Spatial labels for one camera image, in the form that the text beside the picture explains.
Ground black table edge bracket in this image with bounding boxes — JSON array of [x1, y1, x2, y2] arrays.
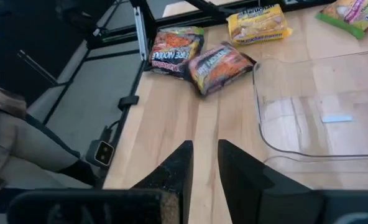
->
[[117, 95, 140, 112]]

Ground yellow Maruchan ramen pack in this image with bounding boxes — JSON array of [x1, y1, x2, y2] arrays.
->
[[226, 3, 294, 47]]

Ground black fire noodle ramen pack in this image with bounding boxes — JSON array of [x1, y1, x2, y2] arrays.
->
[[188, 41, 257, 96], [149, 26, 205, 79]]

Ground clear plastic bin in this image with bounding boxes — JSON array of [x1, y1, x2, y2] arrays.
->
[[251, 49, 368, 162], [262, 154, 368, 191]]

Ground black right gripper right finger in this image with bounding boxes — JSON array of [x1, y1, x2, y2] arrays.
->
[[217, 139, 325, 224]]

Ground person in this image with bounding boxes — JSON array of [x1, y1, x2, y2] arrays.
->
[[0, 81, 99, 202]]

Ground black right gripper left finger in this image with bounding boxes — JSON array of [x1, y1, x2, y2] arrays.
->
[[131, 139, 195, 224]]

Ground silver aluminium bar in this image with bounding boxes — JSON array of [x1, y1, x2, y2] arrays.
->
[[132, 5, 150, 62]]

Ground green Maruchan ramen pack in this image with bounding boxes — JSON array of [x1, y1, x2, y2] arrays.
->
[[314, 0, 368, 40], [171, 26, 205, 37]]

